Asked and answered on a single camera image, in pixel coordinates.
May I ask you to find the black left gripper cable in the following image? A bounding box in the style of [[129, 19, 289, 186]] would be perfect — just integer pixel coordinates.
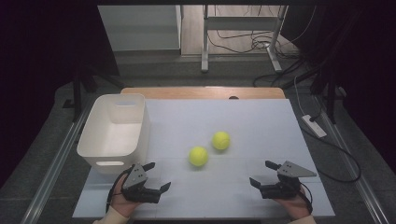
[[106, 166, 135, 215]]

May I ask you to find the white power strip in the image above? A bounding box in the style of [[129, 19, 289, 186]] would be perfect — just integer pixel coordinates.
[[301, 114, 328, 139]]

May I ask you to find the white plastic basket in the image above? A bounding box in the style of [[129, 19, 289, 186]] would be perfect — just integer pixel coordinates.
[[76, 92, 151, 175]]

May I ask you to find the person's right hand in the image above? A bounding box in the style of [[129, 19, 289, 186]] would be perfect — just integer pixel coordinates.
[[274, 186, 313, 221]]

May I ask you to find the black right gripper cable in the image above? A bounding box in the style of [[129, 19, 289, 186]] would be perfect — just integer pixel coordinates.
[[298, 182, 314, 216]]

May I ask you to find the tangle of black floor cables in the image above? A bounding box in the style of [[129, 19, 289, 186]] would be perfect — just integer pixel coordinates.
[[206, 6, 317, 89]]

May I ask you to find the person's left hand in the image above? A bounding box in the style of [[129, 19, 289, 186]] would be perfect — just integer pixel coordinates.
[[109, 174, 144, 218]]

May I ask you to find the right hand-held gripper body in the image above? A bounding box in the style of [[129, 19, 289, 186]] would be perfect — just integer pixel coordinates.
[[260, 160, 318, 200]]

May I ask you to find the aluminium rail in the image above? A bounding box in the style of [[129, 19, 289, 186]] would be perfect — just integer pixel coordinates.
[[20, 102, 92, 224], [313, 92, 390, 224]]

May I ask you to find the white cabinet panel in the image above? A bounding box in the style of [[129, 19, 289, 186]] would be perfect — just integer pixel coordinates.
[[97, 4, 183, 52]]

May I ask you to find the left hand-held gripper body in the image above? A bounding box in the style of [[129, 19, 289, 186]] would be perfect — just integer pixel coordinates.
[[120, 162, 163, 204]]

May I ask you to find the black power cable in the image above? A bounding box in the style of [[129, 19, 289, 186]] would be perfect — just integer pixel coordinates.
[[303, 124, 362, 184]]

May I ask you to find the black stand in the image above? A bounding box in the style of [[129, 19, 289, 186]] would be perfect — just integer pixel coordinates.
[[310, 59, 347, 125], [62, 60, 125, 123]]

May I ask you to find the yellow tennis ball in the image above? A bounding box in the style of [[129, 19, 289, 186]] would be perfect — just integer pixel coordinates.
[[211, 131, 232, 151], [188, 146, 209, 167]]

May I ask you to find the white metal desk frame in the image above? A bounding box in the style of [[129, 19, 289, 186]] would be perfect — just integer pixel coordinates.
[[200, 4, 290, 75]]

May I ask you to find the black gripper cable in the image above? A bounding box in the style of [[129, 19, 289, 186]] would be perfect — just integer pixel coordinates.
[[298, 182, 314, 216], [106, 166, 135, 215]]

